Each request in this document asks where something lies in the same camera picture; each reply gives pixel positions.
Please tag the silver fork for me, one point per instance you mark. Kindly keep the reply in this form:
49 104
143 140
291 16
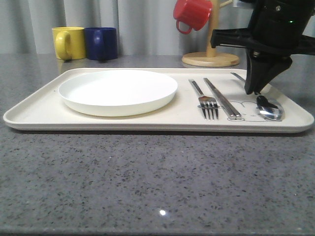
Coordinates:
208 105

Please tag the grey curtain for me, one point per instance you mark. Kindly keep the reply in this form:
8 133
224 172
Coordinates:
145 27

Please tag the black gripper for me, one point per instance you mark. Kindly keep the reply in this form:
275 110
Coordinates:
275 27

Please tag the cream rabbit serving tray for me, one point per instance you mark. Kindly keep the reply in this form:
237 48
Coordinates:
45 110

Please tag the white round plate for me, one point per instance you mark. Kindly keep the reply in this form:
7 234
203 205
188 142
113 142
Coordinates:
118 93

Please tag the silver chopstick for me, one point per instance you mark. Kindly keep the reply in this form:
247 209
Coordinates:
219 97
227 104

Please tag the yellow mug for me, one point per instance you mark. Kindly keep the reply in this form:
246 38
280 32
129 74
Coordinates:
69 43

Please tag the wooden mug tree stand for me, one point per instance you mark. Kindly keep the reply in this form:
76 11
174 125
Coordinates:
212 58

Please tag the dark blue mug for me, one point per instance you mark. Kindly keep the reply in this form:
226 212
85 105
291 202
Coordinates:
101 43

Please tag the red mug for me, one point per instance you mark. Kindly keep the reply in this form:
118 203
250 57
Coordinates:
191 14

